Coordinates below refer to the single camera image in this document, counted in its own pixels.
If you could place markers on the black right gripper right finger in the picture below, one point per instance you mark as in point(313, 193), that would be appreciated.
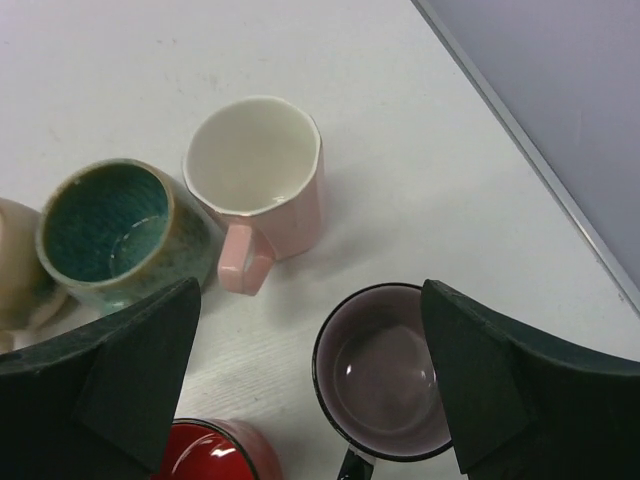
point(521, 401)

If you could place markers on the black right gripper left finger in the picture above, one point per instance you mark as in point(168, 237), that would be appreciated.
point(100, 399)

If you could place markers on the red mug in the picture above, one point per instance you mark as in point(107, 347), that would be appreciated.
point(218, 449)

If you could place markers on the beige round mug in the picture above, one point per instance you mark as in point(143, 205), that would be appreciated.
point(29, 295)

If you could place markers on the purple mug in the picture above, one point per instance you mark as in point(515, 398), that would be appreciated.
point(375, 382)

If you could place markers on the green glazed mug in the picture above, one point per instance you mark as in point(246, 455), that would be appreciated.
point(119, 230)

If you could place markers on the pink mug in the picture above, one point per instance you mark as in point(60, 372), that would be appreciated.
point(257, 168)

